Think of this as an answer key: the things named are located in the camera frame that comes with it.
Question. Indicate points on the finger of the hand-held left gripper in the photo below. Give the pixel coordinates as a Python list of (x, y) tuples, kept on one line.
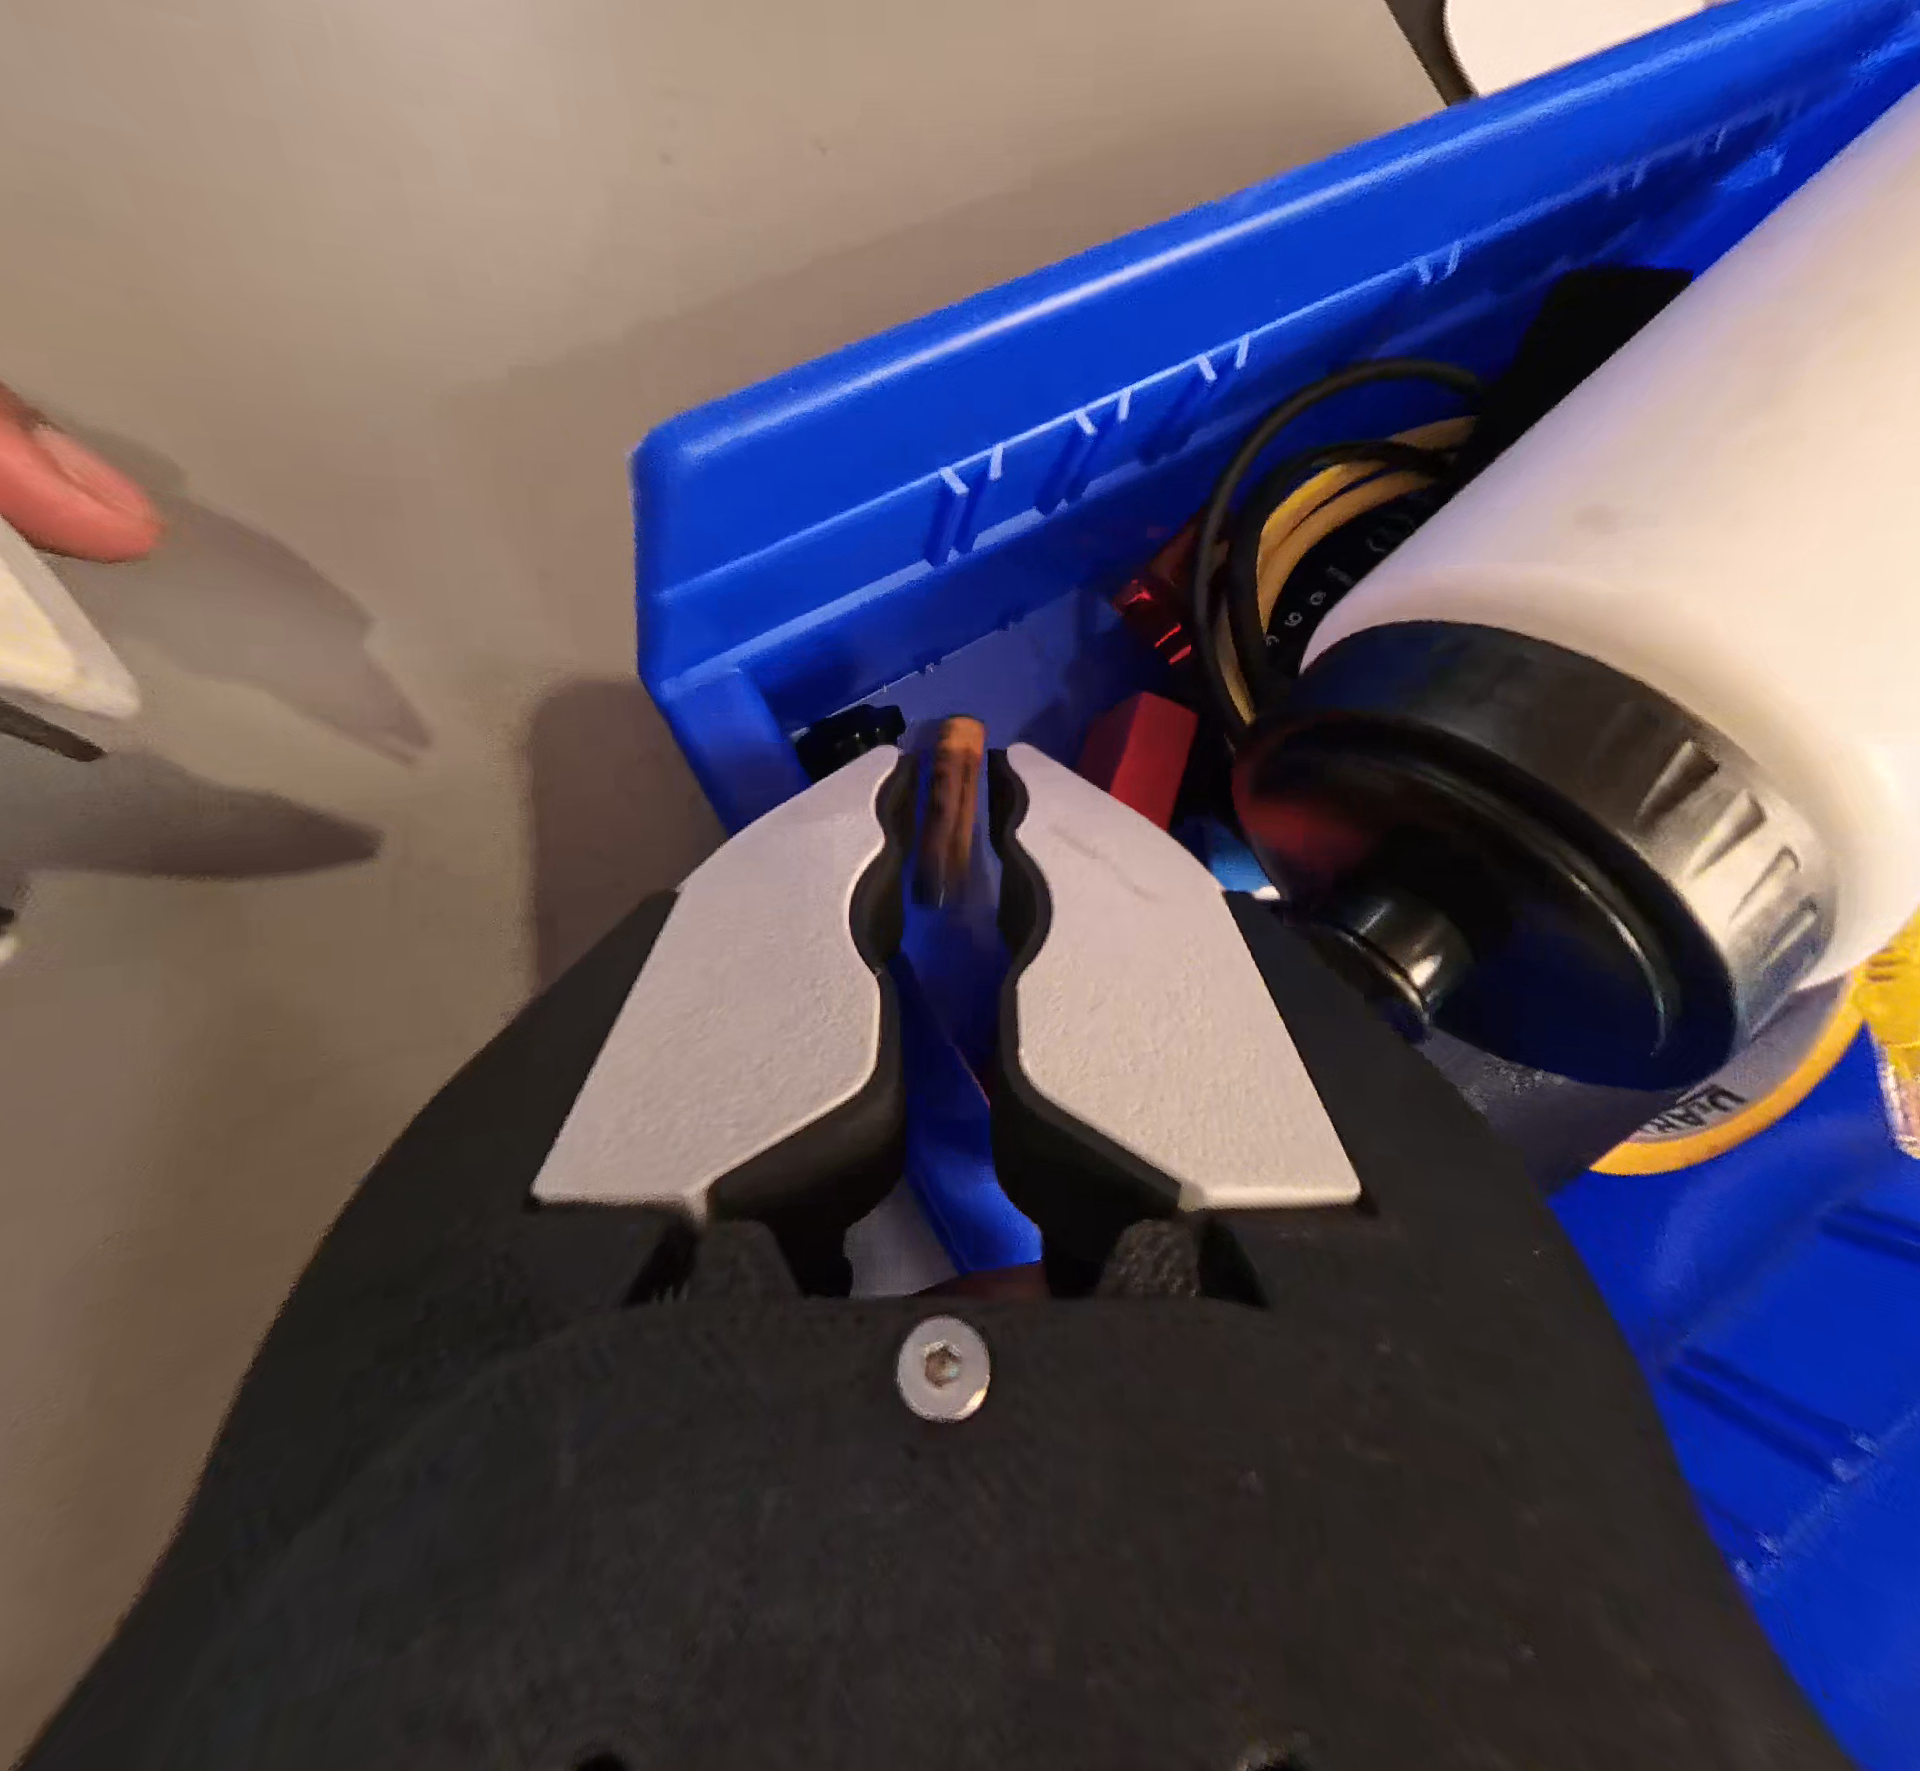
[(53, 645)]

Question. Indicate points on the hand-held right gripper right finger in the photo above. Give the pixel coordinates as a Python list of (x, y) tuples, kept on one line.
[(1171, 1037)]

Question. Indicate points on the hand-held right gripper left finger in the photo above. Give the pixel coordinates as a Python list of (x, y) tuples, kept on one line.
[(721, 1037)]

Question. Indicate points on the copper AA battery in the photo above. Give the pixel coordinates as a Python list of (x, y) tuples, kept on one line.
[(953, 810)]

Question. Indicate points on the blue plastic bin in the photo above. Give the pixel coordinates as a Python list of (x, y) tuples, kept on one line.
[(1050, 420)]

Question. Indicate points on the person's left hand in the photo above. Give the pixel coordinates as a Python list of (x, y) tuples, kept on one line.
[(77, 489)]

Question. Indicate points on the long red box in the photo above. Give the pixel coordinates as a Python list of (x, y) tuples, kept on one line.
[(1142, 751)]

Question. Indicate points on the white bottle with black cap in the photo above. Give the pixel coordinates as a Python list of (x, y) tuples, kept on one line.
[(1651, 481)]

